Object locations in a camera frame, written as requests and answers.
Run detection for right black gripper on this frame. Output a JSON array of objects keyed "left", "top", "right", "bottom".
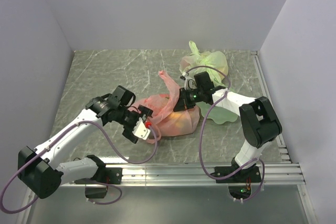
[{"left": 174, "top": 87, "right": 204, "bottom": 112}]

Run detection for pink plastic bag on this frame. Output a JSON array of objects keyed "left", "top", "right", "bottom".
[{"left": 129, "top": 70, "right": 200, "bottom": 140}]

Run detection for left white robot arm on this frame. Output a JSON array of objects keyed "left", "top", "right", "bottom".
[{"left": 18, "top": 86, "right": 153, "bottom": 199}]

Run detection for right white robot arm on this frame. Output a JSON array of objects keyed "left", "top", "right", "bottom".
[{"left": 174, "top": 71, "right": 282, "bottom": 182}]

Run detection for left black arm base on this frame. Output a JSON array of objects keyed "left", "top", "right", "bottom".
[{"left": 74, "top": 167, "right": 123, "bottom": 201}]

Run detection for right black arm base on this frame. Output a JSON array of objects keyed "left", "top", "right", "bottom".
[{"left": 216, "top": 165, "right": 265, "bottom": 202}]

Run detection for tied green plastic bag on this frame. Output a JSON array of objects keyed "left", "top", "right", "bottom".
[{"left": 179, "top": 41, "right": 229, "bottom": 86}]

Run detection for green wavy fruit plate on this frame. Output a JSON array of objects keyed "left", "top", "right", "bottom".
[{"left": 196, "top": 86, "right": 238, "bottom": 125}]

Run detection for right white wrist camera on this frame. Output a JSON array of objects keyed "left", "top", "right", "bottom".
[{"left": 180, "top": 72, "right": 196, "bottom": 90}]

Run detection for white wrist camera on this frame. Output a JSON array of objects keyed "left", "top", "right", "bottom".
[
  {"left": 132, "top": 118, "right": 151, "bottom": 141},
  {"left": 180, "top": 72, "right": 196, "bottom": 90}
]

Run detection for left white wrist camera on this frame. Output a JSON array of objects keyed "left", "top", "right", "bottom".
[{"left": 132, "top": 118, "right": 151, "bottom": 141}]

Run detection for aluminium rail frame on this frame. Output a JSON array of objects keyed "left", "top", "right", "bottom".
[{"left": 15, "top": 50, "right": 320, "bottom": 224}]

